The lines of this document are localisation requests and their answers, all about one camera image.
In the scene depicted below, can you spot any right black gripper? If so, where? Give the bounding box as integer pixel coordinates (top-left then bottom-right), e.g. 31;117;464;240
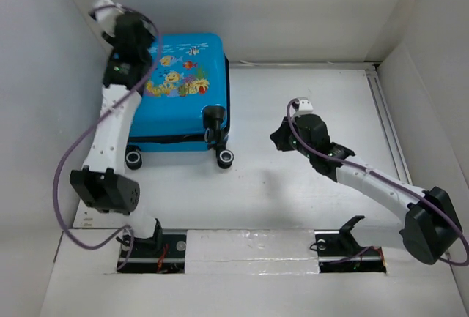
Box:
270;116;314;159

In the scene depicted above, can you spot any blue kids suitcase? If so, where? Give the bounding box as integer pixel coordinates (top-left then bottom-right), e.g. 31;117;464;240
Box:
125;33;235;170

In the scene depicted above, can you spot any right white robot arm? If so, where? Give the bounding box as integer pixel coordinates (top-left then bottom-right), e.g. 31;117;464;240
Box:
270;114;462;265

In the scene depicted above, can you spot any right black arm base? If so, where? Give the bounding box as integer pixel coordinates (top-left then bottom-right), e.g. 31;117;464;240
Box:
309;215;387;274

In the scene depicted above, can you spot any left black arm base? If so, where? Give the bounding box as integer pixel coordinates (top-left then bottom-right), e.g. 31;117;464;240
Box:
117;223;188;275

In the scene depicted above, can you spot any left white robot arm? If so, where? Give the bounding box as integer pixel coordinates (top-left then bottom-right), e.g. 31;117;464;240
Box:
70;12;163;256

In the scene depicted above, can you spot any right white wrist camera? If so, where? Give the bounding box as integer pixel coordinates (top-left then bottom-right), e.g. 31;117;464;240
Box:
292;97;314;118

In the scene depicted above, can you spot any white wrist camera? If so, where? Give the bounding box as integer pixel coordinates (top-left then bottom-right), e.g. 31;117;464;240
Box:
89;0;124;37
292;97;314;118

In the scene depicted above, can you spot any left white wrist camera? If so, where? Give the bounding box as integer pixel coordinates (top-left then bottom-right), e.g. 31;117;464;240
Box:
89;0;124;37

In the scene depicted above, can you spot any white cable tie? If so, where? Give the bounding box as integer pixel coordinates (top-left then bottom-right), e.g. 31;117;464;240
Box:
239;60;265;67

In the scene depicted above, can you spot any aluminium frame rail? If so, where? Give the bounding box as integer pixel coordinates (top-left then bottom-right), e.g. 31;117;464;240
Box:
366;64;413;184

